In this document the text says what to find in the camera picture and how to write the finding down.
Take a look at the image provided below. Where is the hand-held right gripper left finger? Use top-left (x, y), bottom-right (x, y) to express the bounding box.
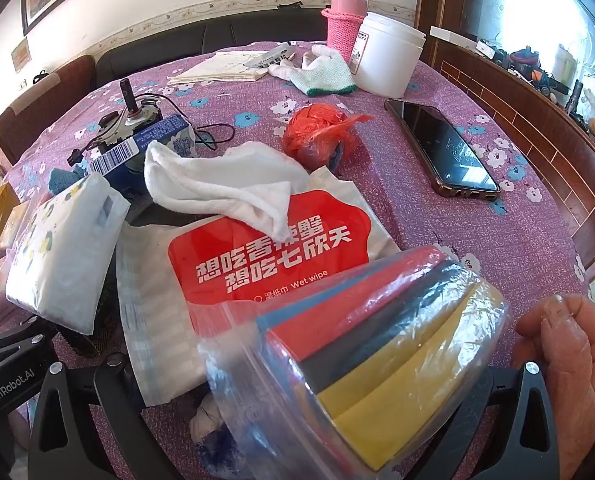
top-left (25, 352), bottom-right (178, 480)

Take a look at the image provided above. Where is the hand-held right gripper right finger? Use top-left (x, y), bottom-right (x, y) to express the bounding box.
top-left (392, 360), bottom-right (558, 480)

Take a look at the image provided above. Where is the blue white plastic bag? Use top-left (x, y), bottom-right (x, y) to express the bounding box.
top-left (189, 394), bottom-right (261, 467)

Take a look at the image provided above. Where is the floral print tissue pack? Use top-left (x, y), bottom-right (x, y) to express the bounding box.
top-left (5, 172), bottom-right (131, 336)

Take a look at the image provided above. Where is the bag of coloured sponges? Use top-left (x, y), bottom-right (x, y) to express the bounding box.
top-left (198, 245), bottom-right (511, 480)

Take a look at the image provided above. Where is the wet wipes pack red label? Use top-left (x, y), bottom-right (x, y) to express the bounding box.
top-left (115, 165), bottom-right (403, 408)

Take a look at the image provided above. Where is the blue towel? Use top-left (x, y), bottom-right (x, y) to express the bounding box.
top-left (48, 166), bottom-right (87, 197)

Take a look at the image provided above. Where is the white towel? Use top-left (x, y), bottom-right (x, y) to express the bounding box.
top-left (144, 140), bottom-right (311, 242)

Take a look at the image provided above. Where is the blue and red toy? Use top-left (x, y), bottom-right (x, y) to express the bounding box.
top-left (282, 103), bottom-right (374, 170)

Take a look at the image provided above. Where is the person's right hand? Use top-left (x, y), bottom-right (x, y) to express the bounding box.
top-left (513, 292), bottom-right (595, 480)

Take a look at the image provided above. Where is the purple floral tablecloth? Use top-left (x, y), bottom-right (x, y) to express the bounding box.
top-left (2, 40), bottom-right (594, 480)

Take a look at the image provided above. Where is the blue carton with barcode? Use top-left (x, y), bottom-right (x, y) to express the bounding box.
top-left (85, 114), bottom-right (197, 182)

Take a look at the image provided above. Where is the brown armchair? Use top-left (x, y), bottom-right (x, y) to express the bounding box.
top-left (0, 54), bottom-right (98, 163)

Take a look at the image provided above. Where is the black round cup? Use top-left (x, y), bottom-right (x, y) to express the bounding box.
top-left (68, 80), bottom-right (236, 166)

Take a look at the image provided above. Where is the black smartphone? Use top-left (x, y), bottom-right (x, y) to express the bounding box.
top-left (383, 99), bottom-right (502, 202)

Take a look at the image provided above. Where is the wooden cabinet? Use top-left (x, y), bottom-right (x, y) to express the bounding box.
top-left (416, 0), bottom-right (595, 286)

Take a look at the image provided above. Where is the black sofa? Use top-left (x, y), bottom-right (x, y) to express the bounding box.
top-left (95, 9), bottom-right (329, 88)

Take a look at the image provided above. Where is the white glove green cuff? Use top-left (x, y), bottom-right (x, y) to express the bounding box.
top-left (269, 44), bottom-right (357, 97)

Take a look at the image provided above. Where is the white plastic jar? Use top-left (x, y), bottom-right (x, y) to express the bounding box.
top-left (350, 11), bottom-right (427, 100)

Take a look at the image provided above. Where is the pink thermos bottle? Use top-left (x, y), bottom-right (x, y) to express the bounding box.
top-left (321, 0), bottom-right (374, 64)

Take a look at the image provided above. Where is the small wall plaque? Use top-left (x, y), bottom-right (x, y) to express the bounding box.
top-left (10, 39), bottom-right (32, 74)

